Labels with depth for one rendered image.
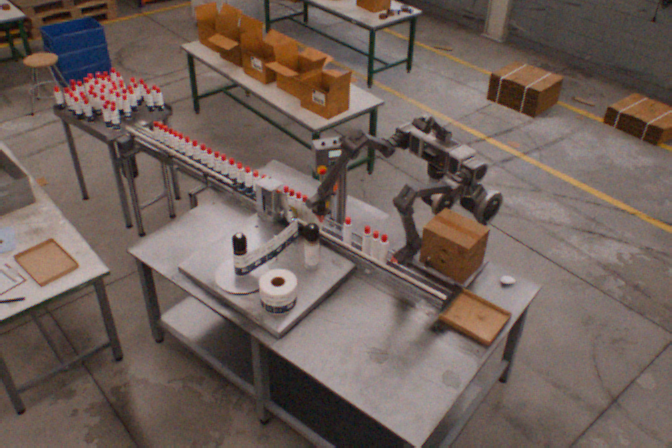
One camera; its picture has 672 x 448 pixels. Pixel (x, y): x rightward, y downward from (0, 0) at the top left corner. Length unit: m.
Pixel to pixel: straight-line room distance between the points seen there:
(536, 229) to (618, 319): 1.07
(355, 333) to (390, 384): 0.36
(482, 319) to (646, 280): 2.19
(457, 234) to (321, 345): 0.99
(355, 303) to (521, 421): 1.34
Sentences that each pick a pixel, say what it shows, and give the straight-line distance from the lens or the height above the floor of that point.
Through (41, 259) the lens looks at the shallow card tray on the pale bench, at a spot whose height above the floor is 0.80.
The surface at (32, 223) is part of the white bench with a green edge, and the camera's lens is 4.50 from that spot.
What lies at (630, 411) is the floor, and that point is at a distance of 4.54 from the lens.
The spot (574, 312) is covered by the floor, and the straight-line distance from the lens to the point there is 4.99.
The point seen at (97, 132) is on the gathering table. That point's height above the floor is 0.91.
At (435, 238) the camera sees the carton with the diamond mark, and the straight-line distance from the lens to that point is 3.62.
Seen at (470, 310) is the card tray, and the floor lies 0.83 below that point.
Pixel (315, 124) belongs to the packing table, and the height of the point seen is 0.78.
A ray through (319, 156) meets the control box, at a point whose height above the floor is 1.42.
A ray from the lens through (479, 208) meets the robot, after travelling 4.16.
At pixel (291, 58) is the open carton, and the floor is 1.01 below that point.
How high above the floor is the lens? 3.37
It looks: 36 degrees down
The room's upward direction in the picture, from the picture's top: 1 degrees clockwise
